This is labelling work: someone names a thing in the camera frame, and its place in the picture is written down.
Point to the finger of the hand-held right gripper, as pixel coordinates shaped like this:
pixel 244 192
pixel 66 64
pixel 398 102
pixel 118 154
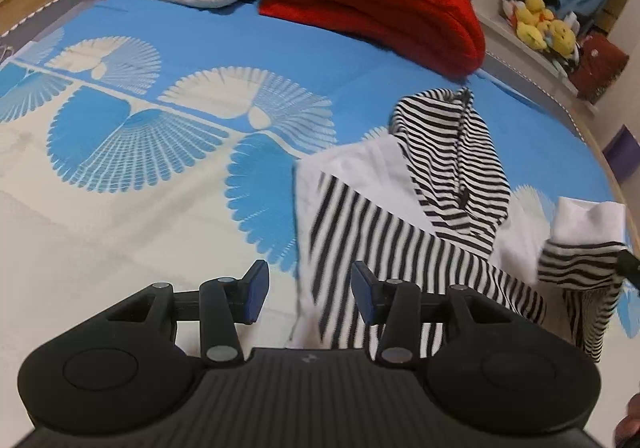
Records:
pixel 631 268

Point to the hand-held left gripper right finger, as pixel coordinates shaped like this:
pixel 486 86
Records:
pixel 362 295

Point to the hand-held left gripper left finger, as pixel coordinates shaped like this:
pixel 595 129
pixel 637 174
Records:
pixel 256 293

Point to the black white striped hoodie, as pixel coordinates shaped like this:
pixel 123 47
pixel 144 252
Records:
pixel 450 163

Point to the purple box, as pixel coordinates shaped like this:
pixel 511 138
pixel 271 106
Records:
pixel 622 153

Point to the blue cream patterned bedsheet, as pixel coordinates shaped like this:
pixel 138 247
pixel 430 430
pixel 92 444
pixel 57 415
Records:
pixel 150 228

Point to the dark red bag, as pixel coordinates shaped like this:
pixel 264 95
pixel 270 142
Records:
pixel 602 63

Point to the yellow plush toy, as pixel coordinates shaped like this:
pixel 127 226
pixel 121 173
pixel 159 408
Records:
pixel 532 20
pixel 562 35

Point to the white window ledge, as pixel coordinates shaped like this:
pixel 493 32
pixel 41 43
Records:
pixel 505 33

